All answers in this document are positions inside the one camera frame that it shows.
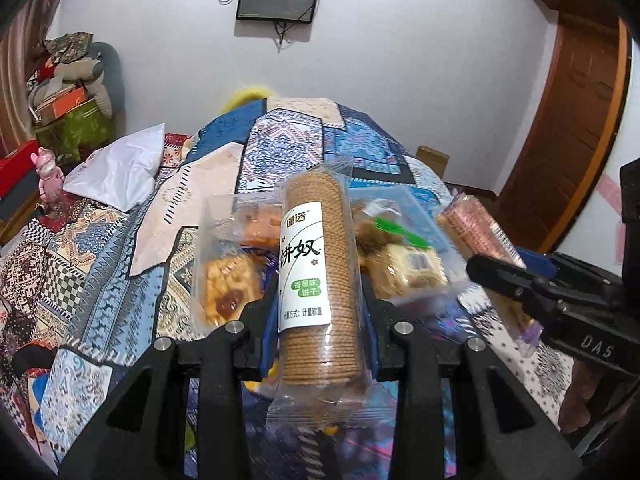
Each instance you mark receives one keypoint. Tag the cardboard box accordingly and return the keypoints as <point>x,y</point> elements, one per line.
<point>432,160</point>

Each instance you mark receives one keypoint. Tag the person's right hand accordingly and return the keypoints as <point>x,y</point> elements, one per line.
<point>577,400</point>

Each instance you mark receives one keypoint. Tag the striped brown curtain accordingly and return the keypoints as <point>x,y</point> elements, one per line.
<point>30,60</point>

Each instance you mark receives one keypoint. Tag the round biscuit packet white label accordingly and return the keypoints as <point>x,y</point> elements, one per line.
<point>310,260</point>

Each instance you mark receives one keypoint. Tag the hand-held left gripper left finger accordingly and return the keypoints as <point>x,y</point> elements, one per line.
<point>271,330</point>

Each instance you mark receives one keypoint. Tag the orange box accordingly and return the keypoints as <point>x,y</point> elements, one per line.
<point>65,102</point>

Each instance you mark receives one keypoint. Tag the wooden nightstand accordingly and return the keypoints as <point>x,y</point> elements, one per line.
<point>20,220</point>

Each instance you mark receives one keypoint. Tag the red box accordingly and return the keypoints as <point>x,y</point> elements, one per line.
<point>17,165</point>

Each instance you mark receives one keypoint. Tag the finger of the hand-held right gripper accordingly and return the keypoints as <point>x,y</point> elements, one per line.
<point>500,275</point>
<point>542,266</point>

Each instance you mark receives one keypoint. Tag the green-striped biscuit bag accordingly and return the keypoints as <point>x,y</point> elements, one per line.
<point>405,265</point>

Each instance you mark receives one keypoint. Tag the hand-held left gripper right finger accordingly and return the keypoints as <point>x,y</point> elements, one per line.
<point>385,340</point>

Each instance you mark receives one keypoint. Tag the patchwork blanket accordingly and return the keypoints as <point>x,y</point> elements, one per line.
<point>280,135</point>

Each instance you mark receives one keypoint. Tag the wooden door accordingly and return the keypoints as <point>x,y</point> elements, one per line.
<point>565,135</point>

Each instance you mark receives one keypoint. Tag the pink toy figure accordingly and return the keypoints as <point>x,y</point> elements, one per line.
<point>50,177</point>

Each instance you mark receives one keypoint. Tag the pile of clothes and boxes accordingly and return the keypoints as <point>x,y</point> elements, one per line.
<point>107,75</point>

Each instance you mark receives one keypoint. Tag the clear plastic container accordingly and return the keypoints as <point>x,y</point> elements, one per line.
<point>435,230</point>

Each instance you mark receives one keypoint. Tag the orange fried snack bag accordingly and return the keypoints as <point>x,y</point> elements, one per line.
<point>230,285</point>

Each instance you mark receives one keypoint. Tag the yellow fuzzy object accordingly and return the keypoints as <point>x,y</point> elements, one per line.
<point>250,95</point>

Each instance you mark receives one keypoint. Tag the red snack packet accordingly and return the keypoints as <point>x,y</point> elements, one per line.
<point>475,225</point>

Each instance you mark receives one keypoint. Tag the green patterned box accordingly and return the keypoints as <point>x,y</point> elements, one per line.
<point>80,132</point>

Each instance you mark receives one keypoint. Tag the patterned cloth bag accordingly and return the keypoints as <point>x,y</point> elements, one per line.
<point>67,45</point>

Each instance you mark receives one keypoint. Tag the white pillow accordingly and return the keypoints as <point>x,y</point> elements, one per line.
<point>120,170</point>

